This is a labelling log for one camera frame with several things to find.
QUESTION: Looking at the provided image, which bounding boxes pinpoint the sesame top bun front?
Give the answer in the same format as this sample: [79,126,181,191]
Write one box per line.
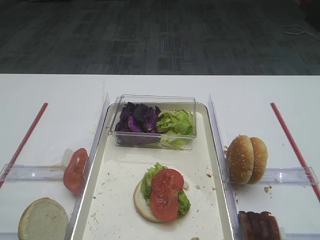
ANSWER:
[226,135,254,185]

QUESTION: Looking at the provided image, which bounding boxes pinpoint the right long clear rail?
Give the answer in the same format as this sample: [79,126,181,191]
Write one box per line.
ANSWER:
[208,95,244,240]

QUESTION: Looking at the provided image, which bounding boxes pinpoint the white pusher block right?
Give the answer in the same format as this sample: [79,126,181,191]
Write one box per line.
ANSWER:
[279,227,287,240]

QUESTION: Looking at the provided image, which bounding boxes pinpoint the green lettuce in container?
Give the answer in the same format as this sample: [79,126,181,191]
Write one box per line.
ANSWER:
[156,109,196,149]

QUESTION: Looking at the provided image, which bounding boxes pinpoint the bottom bun on tray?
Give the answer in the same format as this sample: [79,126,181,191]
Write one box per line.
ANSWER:
[133,181,163,223]

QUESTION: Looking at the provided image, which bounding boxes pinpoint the lower right clear holder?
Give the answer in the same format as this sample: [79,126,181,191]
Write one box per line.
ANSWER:
[281,233,320,240]

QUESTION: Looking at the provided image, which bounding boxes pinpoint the clear plastic salad container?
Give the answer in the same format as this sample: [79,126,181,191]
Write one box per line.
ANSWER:
[107,94,197,150]

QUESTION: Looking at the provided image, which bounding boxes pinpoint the upper left clear holder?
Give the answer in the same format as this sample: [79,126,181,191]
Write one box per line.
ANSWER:
[0,164,64,182]

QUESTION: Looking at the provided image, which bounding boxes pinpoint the stack of bacon patties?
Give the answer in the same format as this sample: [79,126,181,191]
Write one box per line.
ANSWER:
[238,211,282,240]

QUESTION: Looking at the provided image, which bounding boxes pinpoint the right red strip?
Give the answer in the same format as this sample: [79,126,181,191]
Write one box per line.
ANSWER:
[270,102,320,200]

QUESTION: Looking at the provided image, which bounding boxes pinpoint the left red strip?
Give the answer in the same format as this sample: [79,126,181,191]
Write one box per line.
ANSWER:
[0,102,49,188]

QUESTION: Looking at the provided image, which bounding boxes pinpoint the green lettuce on bun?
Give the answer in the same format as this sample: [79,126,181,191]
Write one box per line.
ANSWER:
[140,163,191,218]

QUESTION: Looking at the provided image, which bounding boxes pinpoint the red strip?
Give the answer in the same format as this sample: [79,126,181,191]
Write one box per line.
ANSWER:
[0,102,49,188]
[270,102,320,200]

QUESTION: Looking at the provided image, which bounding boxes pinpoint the purple cabbage leaves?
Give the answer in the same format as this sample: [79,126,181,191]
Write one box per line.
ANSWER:
[115,102,161,146]

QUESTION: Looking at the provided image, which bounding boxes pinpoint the left long clear rail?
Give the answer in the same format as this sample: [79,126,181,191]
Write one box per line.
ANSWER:
[65,95,110,240]

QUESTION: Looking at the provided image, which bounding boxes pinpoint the lower left clear holder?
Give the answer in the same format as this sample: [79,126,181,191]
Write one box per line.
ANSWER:
[0,232,19,240]

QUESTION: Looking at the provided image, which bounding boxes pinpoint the upper right clear holder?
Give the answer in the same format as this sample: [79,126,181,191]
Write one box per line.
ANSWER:
[258,167,319,186]

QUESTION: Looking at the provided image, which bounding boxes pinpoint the white rectangular metal tray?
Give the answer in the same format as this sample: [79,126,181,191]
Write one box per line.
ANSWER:
[72,103,233,240]

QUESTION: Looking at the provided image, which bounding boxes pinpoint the red tomato slices stack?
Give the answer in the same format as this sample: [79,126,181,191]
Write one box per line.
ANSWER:
[63,148,88,195]

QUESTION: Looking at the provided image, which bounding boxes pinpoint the bun half at left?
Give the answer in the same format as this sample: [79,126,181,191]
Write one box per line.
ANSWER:
[18,197,69,240]

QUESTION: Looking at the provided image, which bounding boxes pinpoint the long clear rail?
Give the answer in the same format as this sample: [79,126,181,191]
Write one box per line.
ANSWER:
[208,95,244,240]
[65,95,110,240]

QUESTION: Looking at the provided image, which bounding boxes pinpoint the clear holder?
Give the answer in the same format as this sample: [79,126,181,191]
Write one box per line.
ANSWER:
[0,164,64,182]
[0,232,19,240]
[258,167,319,186]
[281,233,320,240]

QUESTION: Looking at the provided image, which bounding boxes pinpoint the white pusher block left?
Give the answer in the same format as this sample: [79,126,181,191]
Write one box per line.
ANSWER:
[61,148,74,169]

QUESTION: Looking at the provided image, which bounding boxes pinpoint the sesame top bun rear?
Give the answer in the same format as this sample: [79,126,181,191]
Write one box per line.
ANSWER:
[248,137,268,185]

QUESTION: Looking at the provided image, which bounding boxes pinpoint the white pusher block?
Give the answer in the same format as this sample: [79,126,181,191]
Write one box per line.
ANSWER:
[61,148,74,169]
[279,227,287,240]

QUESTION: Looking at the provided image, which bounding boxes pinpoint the sesame bun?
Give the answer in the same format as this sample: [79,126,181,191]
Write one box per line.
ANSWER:
[226,135,254,185]
[248,137,268,185]

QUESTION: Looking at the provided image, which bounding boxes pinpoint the white cable on floor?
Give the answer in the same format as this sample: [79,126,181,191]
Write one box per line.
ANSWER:
[277,24,320,40]

